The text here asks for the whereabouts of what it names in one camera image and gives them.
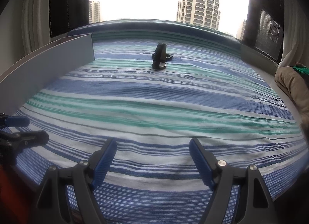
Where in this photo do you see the striped blue green bedspread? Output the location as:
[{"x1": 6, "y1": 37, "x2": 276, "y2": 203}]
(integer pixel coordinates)
[{"x1": 17, "y1": 20, "x2": 308, "y2": 223}]

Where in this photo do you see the white cardboard box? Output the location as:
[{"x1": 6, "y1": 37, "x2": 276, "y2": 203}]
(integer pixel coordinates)
[{"x1": 1, "y1": 34, "x2": 94, "y2": 115}]

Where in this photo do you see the green cloth bag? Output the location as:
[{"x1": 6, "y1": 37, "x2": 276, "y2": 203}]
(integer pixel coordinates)
[{"x1": 293, "y1": 62, "x2": 309, "y2": 75}]

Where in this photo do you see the white left curtain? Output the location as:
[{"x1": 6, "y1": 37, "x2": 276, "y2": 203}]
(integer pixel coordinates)
[{"x1": 21, "y1": 0, "x2": 51, "y2": 55}]

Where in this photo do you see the black watch on stand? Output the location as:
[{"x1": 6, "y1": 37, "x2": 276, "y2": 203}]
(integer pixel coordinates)
[{"x1": 152, "y1": 43, "x2": 167, "y2": 70}]

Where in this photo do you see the white right curtain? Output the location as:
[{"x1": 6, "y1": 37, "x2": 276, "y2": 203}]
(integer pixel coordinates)
[{"x1": 278, "y1": 0, "x2": 308, "y2": 68}]

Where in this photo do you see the white curtain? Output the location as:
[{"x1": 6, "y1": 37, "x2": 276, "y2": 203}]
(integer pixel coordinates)
[
  {"x1": 278, "y1": 0, "x2": 308, "y2": 68},
  {"x1": 21, "y1": 0, "x2": 51, "y2": 55}
]

